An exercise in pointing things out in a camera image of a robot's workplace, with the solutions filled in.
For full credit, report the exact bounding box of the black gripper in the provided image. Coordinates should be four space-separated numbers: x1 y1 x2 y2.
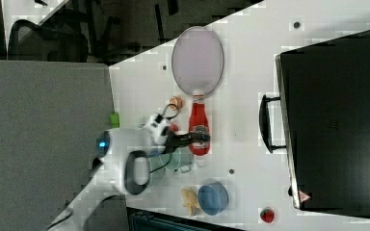
164 130 210 154

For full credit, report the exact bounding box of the red ketchup bottle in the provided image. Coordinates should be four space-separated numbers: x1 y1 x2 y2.
189 90 210 156

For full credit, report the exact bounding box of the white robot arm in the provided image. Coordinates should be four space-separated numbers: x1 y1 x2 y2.
44 127 210 231

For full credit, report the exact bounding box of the large strawberry toy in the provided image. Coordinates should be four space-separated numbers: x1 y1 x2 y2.
170 124 179 132

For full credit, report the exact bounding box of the green mug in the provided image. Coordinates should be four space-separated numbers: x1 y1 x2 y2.
150 147 194 173

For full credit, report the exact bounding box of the orange slice toy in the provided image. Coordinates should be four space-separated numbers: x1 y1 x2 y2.
170 96 183 111

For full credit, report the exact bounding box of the peeled banana toy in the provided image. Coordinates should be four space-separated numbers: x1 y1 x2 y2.
181 189 200 217

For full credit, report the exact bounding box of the green squeeze bottle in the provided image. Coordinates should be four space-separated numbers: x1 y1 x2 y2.
109 113 119 128

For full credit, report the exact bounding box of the blue cup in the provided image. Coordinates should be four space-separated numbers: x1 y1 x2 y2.
198 182 229 216

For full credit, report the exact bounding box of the lilac round plate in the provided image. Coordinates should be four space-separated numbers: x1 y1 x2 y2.
171 26 224 97

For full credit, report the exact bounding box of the small red strawberry toy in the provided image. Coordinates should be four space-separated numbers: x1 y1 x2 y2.
259 207 275 223

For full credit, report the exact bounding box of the grey partition panel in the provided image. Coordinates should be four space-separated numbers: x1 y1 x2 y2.
0 61 114 231

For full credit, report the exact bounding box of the black office chair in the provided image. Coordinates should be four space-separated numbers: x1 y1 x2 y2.
8 19 89 63

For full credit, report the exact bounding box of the silver toaster oven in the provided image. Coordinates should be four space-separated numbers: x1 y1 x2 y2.
259 30 370 218

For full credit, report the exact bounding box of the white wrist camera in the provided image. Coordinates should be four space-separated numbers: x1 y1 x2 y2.
144 114 171 145

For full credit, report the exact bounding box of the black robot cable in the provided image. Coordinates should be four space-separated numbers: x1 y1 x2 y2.
137 103 178 129

